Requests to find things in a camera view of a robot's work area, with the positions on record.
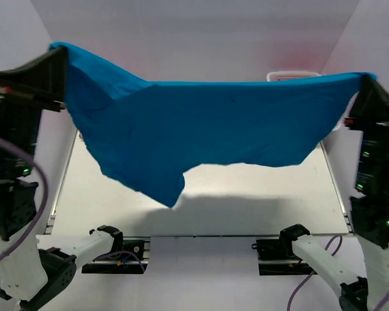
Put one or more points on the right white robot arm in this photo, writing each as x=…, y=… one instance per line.
x=353, y=291

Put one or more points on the white plastic basket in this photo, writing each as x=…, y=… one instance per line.
x=291, y=76

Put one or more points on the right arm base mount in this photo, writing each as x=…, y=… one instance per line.
x=273, y=259

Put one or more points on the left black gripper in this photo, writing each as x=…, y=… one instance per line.
x=23, y=96

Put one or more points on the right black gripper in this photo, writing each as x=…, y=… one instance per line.
x=377, y=124

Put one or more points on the blue polo shirt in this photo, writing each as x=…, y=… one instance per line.
x=146, y=135

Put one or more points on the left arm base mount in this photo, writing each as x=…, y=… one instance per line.
x=131, y=259

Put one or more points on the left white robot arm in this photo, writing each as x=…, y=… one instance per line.
x=31, y=275

